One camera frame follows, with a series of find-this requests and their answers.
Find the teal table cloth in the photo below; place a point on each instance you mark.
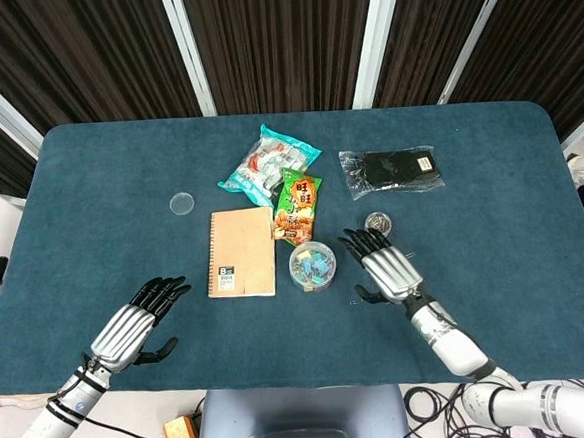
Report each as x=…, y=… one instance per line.
x=124, y=251

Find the green orange snack bag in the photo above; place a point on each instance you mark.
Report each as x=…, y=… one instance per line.
x=296, y=208

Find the clear round plastic lid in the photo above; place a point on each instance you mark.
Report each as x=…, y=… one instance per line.
x=182, y=204

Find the black socks in clear bag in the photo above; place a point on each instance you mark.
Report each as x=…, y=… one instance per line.
x=394, y=172

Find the kraft spiral notebook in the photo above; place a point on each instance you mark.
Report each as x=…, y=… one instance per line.
x=244, y=252

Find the teal white snack bag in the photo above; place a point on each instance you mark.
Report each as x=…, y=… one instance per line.
x=263, y=166

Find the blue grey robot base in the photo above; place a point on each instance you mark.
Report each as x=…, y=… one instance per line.
x=285, y=410

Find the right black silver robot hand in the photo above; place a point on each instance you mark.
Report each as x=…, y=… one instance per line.
x=391, y=272

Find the small clear jar of paper clips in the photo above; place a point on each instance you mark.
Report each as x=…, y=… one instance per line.
x=380, y=220

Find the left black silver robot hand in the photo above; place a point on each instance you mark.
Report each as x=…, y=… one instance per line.
x=122, y=336

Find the clear jar of binder clips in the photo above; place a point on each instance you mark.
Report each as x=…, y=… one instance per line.
x=313, y=267

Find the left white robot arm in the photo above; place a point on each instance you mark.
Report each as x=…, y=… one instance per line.
x=60, y=410

